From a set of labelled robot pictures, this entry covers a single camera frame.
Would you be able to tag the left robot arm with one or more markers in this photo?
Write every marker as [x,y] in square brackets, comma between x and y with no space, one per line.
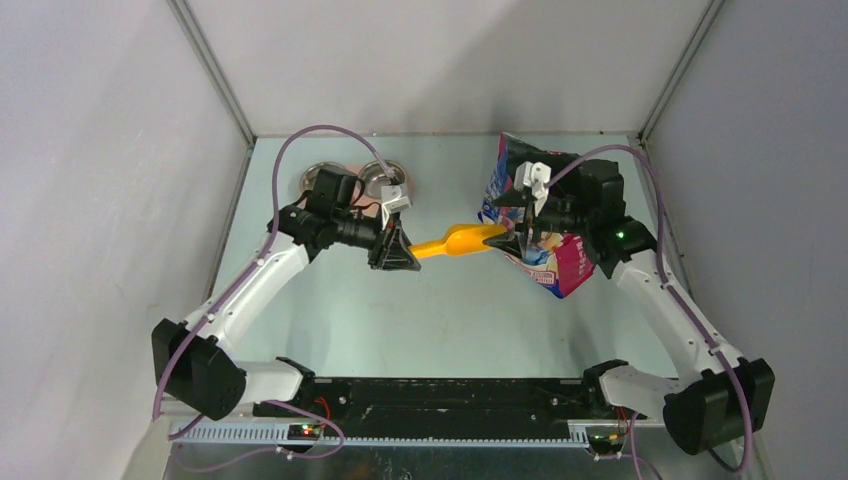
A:
[194,358]

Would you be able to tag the right aluminium frame post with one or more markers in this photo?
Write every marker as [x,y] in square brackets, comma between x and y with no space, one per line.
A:
[691,48]

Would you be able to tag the yellow plastic scoop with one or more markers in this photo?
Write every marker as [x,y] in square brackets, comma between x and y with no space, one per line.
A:
[458,240]

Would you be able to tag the pink double pet bowl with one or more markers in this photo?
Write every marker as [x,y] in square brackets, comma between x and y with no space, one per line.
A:
[371,174]

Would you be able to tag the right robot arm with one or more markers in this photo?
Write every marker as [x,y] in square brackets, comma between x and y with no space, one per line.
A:
[717,394]

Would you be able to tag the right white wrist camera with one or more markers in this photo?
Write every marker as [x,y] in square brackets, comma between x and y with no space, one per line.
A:
[532,178]

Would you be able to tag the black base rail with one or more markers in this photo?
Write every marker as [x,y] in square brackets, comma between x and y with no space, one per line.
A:
[458,409]

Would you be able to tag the colourful cat food bag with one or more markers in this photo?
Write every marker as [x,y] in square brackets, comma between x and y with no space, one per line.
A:
[557,262]

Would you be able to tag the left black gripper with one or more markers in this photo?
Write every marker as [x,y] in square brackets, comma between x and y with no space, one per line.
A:
[390,251]

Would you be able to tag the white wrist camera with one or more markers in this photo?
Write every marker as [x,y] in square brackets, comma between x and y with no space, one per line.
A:
[394,198]
[532,178]

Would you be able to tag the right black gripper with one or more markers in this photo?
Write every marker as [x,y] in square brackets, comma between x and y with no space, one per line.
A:
[510,242]

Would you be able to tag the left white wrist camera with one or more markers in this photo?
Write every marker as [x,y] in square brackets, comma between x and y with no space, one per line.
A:
[394,198]

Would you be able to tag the aluminium frame post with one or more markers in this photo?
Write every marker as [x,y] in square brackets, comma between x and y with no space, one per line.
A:
[205,54]
[691,48]

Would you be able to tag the left aluminium frame post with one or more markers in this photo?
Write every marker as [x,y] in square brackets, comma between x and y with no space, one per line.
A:
[205,54]

